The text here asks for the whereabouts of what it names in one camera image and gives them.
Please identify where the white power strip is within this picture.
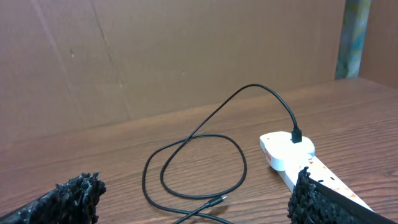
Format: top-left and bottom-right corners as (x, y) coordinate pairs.
(278, 154), (373, 211)

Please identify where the white charger adapter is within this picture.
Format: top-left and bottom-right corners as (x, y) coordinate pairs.
(259, 131), (315, 172)

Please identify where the mottled green-grey post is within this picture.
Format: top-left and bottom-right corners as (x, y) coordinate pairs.
(335, 0), (372, 80)

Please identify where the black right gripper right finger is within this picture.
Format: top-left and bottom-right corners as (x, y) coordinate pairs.
(287, 167), (397, 224)

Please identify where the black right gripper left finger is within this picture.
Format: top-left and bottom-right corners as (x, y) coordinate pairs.
(1, 172), (106, 224)

